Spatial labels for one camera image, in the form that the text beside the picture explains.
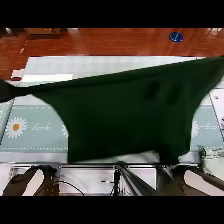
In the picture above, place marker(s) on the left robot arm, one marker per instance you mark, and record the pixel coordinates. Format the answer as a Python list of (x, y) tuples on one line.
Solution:
[(18, 181)]

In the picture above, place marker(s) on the silver frame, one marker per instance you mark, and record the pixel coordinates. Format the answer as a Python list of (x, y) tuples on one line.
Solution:
[(140, 186)]

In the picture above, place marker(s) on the dark green T-shirt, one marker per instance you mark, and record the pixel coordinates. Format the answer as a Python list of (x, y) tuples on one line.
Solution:
[(126, 113)]

